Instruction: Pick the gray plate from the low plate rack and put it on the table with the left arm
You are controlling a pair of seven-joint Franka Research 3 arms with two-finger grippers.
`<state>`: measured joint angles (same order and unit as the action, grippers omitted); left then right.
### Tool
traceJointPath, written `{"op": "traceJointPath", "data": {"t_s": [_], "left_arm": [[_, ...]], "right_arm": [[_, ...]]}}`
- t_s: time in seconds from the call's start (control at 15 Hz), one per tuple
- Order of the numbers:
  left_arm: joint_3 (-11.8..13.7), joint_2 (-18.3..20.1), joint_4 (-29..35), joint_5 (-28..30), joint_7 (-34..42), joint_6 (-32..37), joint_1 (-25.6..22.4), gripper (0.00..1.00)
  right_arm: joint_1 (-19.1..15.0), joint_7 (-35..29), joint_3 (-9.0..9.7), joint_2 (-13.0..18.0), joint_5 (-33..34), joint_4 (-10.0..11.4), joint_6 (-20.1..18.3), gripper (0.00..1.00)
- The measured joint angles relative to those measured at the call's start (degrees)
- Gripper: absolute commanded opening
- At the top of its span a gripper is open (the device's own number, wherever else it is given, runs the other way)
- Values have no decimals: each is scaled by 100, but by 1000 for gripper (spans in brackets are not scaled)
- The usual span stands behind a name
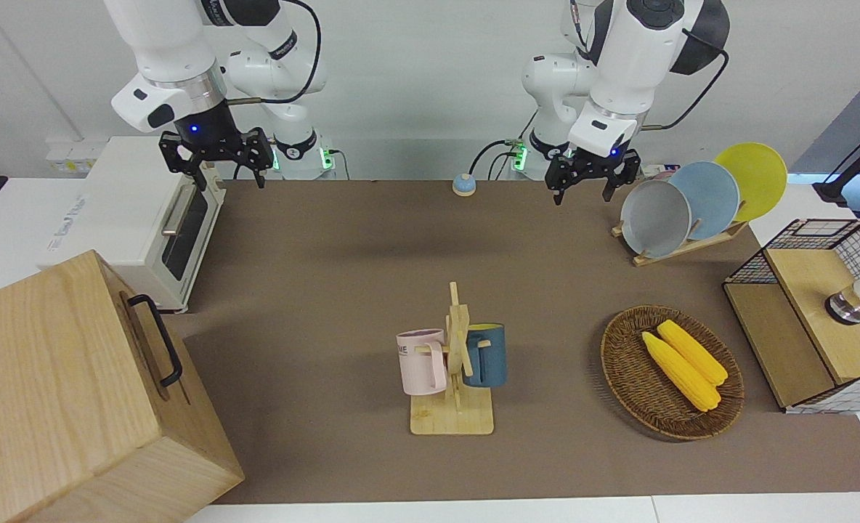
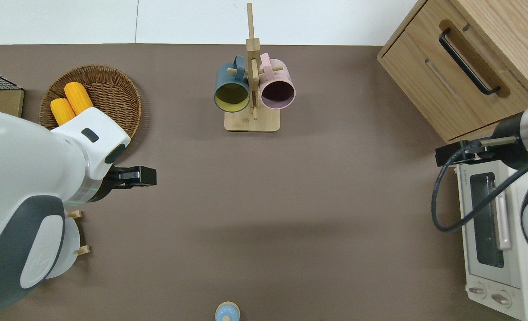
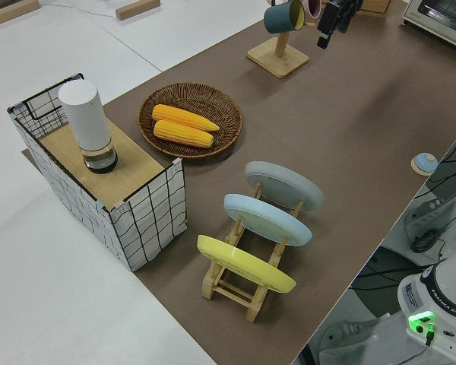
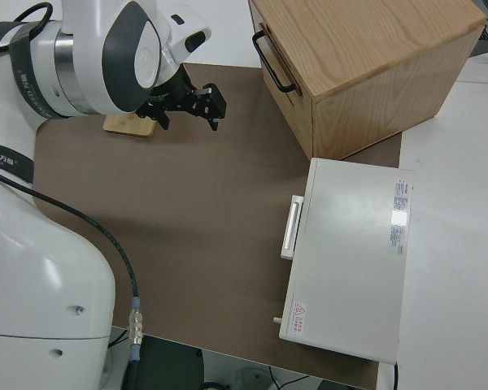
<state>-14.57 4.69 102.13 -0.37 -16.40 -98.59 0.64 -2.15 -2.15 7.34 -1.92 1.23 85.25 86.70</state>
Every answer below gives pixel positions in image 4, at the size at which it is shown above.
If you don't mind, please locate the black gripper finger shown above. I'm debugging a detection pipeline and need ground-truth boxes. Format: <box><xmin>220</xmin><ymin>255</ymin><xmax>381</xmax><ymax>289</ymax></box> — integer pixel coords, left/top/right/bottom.
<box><xmin>202</xmin><ymin>82</ymin><xmax>229</xmax><ymax>132</ymax></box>
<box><xmin>143</xmin><ymin>105</ymin><xmax>172</xmax><ymax>132</ymax></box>

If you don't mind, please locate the brown table mat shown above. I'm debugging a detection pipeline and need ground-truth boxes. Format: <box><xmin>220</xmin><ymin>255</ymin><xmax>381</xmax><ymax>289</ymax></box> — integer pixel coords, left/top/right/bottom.
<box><xmin>31</xmin><ymin>63</ymin><xmax>403</xmax><ymax>390</ymax></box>

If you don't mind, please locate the wooden box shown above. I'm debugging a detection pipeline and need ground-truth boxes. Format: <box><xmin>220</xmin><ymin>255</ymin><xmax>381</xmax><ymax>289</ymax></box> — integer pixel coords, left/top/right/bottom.
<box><xmin>247</xmin><ymin>0</ymin><xmax>488</xmax><ymax>161</ymax></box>

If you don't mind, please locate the black box handle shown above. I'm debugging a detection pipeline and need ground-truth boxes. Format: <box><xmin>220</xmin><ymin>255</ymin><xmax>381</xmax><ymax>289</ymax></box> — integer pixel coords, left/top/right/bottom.
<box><xmin>251</xmin><ymin>31</ymin><xmax>297</xmax><ymax>93</ymax></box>

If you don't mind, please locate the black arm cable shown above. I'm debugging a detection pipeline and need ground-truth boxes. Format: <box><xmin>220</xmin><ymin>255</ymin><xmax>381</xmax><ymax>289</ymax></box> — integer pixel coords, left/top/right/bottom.
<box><xmin>0</xmin><ymin>164</ymin><xmax>144</xmax><ymax>390</ymax></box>

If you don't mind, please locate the white toaster oven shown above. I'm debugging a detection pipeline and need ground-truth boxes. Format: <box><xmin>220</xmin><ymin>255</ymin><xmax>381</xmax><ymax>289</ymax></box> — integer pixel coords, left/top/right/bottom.
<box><xmin>272</xmin><ymin>157</ymin><xmax>415</xmax><ymax>364</ymax></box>

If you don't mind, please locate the wooden mug rack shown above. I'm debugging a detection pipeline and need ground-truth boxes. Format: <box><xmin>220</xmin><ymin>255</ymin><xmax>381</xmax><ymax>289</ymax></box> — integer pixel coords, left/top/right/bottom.
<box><xmin>102</xmin><ymin>113</ymin><xmax>156</xmax><ymax>139</ymax></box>

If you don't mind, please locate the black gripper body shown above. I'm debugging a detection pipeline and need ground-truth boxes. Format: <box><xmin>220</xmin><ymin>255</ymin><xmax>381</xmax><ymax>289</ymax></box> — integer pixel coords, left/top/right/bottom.
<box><xmin>137</xmin><ymin>66</ymin><xmax>207</xmax><ymax>119</ymax></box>

